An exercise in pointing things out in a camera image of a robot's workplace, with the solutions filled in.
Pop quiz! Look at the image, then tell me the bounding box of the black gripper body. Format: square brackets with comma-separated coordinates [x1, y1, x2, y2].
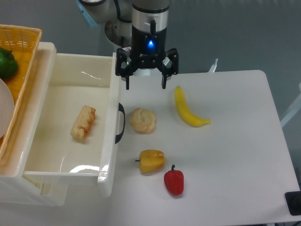
[130, 26, 167, 69]

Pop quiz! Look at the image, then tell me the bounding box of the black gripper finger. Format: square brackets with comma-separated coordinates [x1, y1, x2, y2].
[157, 48, 179, 89]
[115, 48, 140, 90]

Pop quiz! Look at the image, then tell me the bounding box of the square toast bread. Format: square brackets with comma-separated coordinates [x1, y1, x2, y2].
[70, 105, 96, 142]

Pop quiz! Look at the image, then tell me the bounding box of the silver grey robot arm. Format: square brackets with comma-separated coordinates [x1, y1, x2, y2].
[76, 0, 179, 89]

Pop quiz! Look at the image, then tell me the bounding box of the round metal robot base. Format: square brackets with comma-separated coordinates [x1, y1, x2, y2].
[104, 19, 132, 52]

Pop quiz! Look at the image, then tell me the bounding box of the round bread roll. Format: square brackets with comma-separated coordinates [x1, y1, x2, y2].
[130, 108, 156, 134]

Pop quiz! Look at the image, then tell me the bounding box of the upper white drawer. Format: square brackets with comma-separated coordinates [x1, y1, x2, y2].
[24, 54, 123, 197]

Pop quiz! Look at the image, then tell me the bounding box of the white drawer cabinet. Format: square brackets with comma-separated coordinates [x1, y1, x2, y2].
[0, 42, 69, 207]

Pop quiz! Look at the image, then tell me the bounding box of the yellow banana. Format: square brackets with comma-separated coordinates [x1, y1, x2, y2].
[174, 85, 211, 127]

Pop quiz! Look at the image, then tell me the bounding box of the orange woven basket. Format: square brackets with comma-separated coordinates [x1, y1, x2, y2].
[0, 24, 42, 156]

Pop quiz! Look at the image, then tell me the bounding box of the yellow bell pepper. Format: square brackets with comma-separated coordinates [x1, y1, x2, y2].
[135, 149, 166, 174]

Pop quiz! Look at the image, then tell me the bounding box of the green bell pepper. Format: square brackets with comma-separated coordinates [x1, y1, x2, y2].
[0, 48, 19, 80]

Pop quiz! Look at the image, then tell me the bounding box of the white round plate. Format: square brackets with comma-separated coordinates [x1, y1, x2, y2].
[0, 79, 15, 137]

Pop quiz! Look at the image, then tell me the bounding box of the red bell pepper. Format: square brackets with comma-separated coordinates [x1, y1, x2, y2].
[164, 164, 184, 196]

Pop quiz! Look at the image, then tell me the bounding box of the black device at table edge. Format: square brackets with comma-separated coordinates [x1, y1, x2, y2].
[285, 191, 301, 216]

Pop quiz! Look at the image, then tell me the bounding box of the white table clamp bracket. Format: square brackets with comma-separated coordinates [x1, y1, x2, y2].
[208, 58, 218, 73]

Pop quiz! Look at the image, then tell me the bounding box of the black drawer handle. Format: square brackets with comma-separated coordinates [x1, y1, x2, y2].
[115, 103, 126, 144]

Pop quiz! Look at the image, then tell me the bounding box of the white table leg frame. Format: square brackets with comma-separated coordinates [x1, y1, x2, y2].
[280, 83, 301, 128]

